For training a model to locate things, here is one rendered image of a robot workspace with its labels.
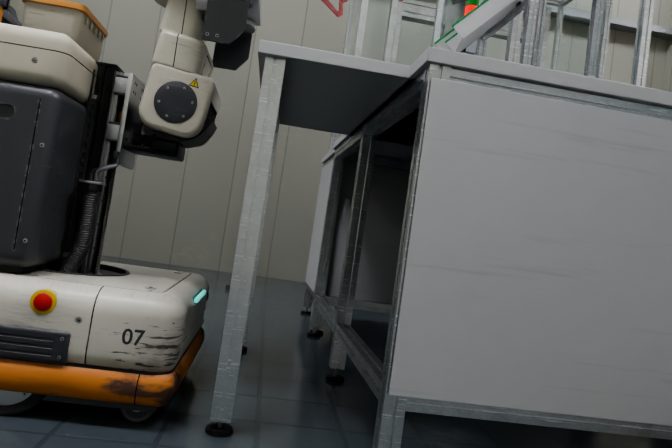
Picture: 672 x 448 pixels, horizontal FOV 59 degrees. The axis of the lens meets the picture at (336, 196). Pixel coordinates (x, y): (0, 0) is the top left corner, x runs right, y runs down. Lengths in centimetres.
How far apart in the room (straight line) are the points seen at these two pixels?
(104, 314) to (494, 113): 90
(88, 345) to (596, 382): 104
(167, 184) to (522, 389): 412
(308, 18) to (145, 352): 426
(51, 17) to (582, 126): 125
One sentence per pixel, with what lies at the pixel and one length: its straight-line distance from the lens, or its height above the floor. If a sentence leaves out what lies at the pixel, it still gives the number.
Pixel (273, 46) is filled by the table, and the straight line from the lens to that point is 134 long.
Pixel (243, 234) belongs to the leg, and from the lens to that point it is 130.
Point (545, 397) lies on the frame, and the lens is 132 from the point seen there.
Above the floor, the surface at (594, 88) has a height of 84.
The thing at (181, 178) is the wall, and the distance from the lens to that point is 505.
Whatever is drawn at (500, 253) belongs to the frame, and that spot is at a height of 47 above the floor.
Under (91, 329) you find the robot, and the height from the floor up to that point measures 20.
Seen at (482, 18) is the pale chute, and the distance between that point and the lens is 158.
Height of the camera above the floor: 47
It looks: 3 degrees up
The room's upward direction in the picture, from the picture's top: 8 degrees clockwise
